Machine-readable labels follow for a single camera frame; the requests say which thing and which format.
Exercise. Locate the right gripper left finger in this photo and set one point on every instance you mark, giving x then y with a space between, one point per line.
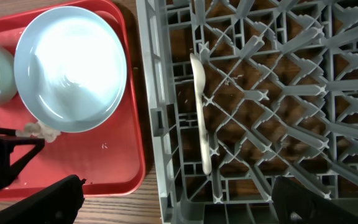
58 203

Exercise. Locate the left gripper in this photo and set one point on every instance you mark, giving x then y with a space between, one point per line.
15 154

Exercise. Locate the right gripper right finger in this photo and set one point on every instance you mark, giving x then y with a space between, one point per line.
296 204

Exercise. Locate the white tissue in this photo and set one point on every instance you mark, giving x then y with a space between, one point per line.
39 130

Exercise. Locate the white plastic spoon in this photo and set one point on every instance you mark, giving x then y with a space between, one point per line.
199 85

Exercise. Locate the grey dishwasher rack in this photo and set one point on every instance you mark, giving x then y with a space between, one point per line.
280 99

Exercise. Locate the red serving tray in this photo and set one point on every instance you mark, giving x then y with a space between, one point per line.
110 157

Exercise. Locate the light blue plate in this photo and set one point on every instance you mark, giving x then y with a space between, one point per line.
70 69

